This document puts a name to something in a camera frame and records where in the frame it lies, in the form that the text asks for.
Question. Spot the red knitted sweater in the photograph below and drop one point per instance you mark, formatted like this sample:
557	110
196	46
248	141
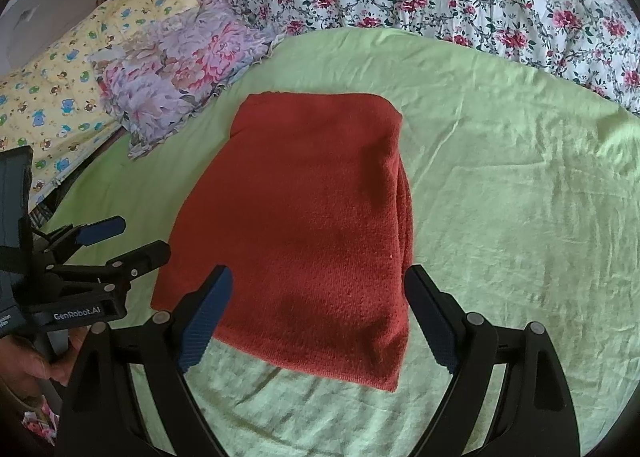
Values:
300	227

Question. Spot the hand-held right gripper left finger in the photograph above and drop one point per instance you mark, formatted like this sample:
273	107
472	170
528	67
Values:
205	322

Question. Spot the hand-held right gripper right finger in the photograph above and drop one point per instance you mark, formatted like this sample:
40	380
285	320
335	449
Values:
435	324

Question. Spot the purple floral pillow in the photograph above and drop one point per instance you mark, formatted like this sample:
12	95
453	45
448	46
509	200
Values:
175	72

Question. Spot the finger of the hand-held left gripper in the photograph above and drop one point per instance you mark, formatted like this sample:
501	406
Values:
145	257
102	229

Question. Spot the person's left hand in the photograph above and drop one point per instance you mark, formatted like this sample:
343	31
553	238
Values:
25	362

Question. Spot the green bed sheet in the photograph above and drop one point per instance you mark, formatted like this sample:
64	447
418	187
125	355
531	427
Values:
510	197

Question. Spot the yellow cartoon print pillow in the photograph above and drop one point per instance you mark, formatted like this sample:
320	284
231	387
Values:
65	87

